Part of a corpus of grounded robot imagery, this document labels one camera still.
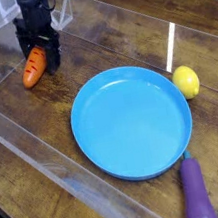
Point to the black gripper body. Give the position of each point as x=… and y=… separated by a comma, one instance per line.
x=36, y=19

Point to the purple toy eggplant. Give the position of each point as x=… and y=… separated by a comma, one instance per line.
x=197, y=203

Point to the clear acrylic enclosure wall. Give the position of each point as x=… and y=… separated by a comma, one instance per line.
x=43, y=172

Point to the orange toy carrot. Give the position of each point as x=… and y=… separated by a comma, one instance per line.
x=35, y=67

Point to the blue round plate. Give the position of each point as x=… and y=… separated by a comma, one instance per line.
x=131, y=122

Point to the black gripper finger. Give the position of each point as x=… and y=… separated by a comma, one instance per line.
x=26, y=43
x=52, y=51

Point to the yellow toy lemon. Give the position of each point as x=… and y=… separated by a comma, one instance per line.
x=187, y=81

